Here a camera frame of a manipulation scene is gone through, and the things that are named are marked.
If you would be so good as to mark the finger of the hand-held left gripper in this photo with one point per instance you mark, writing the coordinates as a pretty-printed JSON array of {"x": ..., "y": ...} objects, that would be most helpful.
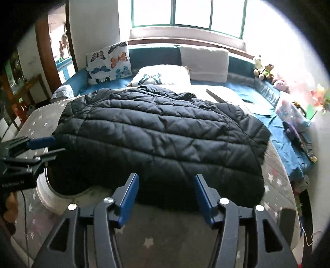
[
  {"x": 49, "y": 156},
  {"x": 41, "y": 142}
]

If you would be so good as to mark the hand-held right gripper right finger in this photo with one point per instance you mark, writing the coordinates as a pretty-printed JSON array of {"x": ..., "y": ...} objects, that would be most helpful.
[{"x": 202, "y": 198}]

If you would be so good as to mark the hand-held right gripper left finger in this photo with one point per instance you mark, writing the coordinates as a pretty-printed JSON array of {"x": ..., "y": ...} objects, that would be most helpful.
[{"x": 129, "y": 198}]

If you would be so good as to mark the black puffer jacket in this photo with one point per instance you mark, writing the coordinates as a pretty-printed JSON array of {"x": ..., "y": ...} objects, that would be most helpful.
[{"x": 154, "y": 134}]

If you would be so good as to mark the person's left hand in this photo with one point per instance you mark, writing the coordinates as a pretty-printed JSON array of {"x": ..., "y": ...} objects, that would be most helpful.
[{"x": 11, "y": 208}]

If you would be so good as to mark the white round mat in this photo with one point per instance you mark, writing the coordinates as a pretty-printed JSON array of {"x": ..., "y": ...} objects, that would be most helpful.
[{"x": 49, "y": 198}]

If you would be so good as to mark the red stool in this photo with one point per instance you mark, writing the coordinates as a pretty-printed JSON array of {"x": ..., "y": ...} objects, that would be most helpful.
[{"x": 18, "y": 109}]

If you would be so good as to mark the grey star print mattress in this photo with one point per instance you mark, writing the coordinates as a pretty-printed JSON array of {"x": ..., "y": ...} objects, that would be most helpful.
[{"x": 167, "y": 232}]

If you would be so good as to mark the grey quilted blanket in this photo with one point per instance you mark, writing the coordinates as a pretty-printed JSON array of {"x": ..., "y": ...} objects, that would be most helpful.
[{"x": 61, "y": 92}]

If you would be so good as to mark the wooden side table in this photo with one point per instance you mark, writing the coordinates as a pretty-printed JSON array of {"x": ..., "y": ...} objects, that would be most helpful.
[{"x": 33, "y": 82}]

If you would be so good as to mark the blue white kitchen cabinet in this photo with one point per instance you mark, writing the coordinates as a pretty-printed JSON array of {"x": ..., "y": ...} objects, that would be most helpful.
[{"x": 64, "y": 69}]

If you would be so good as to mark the large butterfly print pillow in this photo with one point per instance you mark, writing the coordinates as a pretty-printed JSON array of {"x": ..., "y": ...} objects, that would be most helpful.
[{"x": 108, "y": 64}]

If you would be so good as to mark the grey flat board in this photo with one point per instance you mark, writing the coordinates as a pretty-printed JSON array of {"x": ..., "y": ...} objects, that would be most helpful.
[{"x": 219, "y": 96}]

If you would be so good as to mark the black purple object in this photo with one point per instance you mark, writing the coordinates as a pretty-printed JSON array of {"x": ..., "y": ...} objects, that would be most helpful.
[{"x": 291, "y": 131}]

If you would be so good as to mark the colourful printed bag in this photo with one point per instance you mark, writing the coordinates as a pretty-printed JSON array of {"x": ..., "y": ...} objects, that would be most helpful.
[{"x": 291, "y": 113}]

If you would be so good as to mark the small butterfly print pillow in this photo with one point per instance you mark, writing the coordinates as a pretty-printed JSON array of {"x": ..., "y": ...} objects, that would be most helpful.
[{"x": 159, "y": 74}]

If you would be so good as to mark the white cushion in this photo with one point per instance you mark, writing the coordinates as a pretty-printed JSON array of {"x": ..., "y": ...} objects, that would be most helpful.
[{"x": 203, "y": 63}]

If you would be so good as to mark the pink plush toy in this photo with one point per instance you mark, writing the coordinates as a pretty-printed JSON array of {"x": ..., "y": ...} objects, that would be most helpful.
[{"x": 281, "y": 85}]

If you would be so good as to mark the brown plush bear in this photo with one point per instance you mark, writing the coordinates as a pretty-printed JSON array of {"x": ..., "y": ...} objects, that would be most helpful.
[{"x": 266, "y": 72}]

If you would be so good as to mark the white plush toy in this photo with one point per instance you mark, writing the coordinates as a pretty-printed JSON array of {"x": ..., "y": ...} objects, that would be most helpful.
[{"x": 258, "y": 64}]

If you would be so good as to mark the green framed window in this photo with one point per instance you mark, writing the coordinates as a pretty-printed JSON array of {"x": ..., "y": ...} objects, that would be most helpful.
[{"x": 190, "y": 13}]

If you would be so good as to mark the brown wooden door frame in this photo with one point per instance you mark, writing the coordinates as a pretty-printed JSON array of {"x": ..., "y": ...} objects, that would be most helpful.
[{"x": 43, "y": 51}]

